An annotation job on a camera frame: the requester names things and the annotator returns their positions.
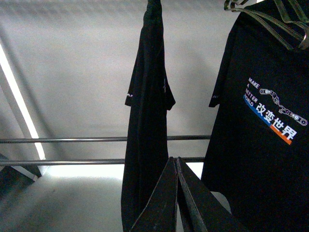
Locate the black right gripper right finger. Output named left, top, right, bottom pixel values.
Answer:
left=175, top=157, right=248, bottom=232

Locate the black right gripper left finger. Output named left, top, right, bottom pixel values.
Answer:
left=130, top=157, right=178, bottom=232

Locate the black printed t-shirt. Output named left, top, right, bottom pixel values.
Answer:
left=202, top=13, right=309, bottom=232
left=121, top=0, right=175, bottom=232

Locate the clear plastic hanger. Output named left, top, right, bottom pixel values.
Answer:
left=274, top=0, right=309, bottom=23
left=224, top=0, right=309, bottom=51

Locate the lower far metal rod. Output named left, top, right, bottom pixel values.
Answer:
left=0, top=157, right=206, bottom=167

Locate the metal rod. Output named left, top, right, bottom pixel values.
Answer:
left=0, top=157, right=206, bottom=167
left=0, top=135, right=211, bottom=144

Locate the upper far metal rod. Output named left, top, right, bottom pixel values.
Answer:
left=0, top=135, right=211, bottom=144

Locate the black printed hanging t-shirt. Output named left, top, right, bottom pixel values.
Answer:
left=202, top=13, right=309, bottom=232

